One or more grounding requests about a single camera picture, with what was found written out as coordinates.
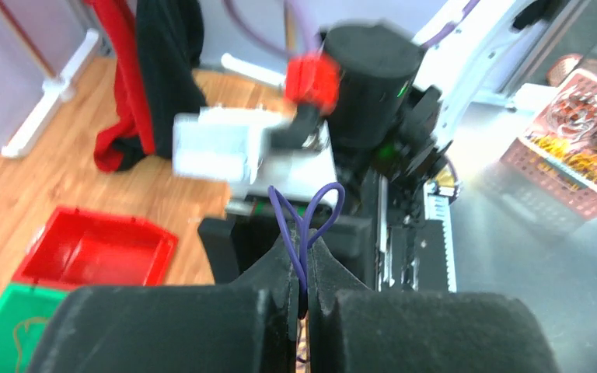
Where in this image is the red plastic bin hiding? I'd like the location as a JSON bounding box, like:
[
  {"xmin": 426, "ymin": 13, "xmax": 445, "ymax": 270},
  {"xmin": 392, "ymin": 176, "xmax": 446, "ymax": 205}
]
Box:
[{"xmin": 12, "ymin": 206, "xmax": 179, "ymax": 291}]

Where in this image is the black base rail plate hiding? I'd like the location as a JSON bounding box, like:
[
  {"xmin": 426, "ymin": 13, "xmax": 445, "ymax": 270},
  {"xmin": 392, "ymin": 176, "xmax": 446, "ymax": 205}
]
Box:
[{"xmin": 372, "ymin": 169, "xmax": 459, "ymax": 292}]

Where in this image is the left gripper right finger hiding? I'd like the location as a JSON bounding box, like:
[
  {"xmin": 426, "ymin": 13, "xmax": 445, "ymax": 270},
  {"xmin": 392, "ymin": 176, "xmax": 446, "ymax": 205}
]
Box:
[{"xmin": 308, "ymin": 242, "xmax": 560, "ymax": 372}]

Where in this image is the red shirt on hanger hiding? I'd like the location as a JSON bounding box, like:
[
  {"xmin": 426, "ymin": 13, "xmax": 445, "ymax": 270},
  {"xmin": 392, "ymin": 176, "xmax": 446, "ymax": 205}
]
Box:
[{"xmin": 87, "ymin": 0, "xmax": 156, "ymax": 173}]

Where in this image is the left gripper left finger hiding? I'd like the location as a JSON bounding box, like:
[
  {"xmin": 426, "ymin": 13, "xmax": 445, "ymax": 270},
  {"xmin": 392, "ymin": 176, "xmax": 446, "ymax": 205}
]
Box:
[{"xmin": 28, "ymin": 239, "xmax": 298, "ymax": 372}]

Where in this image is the black shirt on hanger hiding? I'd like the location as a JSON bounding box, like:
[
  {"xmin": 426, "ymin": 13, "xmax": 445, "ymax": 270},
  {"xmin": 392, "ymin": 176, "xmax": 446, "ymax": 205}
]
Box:
[{"xmin": 131, "ymin": 0, "xmax": 207, "ymax": 159}]

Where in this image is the green plastic bin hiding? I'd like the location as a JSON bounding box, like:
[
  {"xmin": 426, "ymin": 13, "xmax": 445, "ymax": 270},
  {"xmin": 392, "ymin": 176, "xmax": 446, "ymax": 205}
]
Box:
[{"xmin": 0, "ymin": 283, "xmax": 68, "ymax": 373}]

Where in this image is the pink perforated basket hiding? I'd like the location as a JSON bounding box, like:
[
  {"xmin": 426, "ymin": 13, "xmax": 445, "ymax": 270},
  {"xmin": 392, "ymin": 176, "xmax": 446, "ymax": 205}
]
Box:
[{"xmin": 480, "ymin": 52, "xmax": 597, "ymax": 235}]

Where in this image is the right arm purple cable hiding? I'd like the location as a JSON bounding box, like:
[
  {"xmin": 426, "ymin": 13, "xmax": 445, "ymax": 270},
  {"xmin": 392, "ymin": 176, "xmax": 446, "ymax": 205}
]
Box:
[{"xmin": 221, "ymin": 0, "xmax": 485, "ymax": 117}]

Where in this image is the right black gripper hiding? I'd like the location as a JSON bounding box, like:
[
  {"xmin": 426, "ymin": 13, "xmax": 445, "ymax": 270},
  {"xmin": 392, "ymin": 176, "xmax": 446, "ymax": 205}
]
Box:
[{"xmin": 197, "ymin": 215, "xmax": 376, "ymax": 288}]

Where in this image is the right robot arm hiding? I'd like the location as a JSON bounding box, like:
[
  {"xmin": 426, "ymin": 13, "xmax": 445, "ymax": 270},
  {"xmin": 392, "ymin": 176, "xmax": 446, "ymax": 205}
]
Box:
[{"xmin": 173, "ymin": 1, "xmax": 564, "ymax": 292}]

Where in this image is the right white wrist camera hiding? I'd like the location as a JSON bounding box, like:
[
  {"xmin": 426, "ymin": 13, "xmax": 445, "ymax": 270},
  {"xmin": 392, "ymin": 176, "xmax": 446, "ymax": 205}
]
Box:
[{"xmin": 172, "ymin": 106, "xmax": 337, "ymax": 204}]

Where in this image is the orange cable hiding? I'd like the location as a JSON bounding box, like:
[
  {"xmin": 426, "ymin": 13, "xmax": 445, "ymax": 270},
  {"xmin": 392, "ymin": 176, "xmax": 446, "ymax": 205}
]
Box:
[{"xmin": 12, "ymin": 316, "xmax": 50, "ymax": 373}]

